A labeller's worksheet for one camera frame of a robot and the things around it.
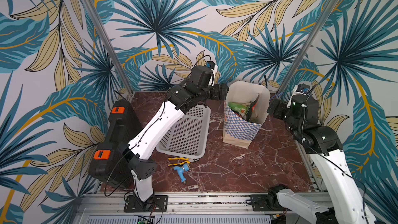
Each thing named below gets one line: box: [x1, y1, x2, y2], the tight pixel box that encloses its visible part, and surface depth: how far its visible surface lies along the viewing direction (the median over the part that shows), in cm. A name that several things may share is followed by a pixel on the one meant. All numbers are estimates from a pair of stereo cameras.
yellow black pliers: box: [167, 157, 200, 167], surface depth 87 cm
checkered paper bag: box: [222, 80, 271, 149], surface depth 85 cm
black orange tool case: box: [88, 99, 143, 188], surface depth 67 cm
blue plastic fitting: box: [173, 163, 190, 186], surface depth 83 cm
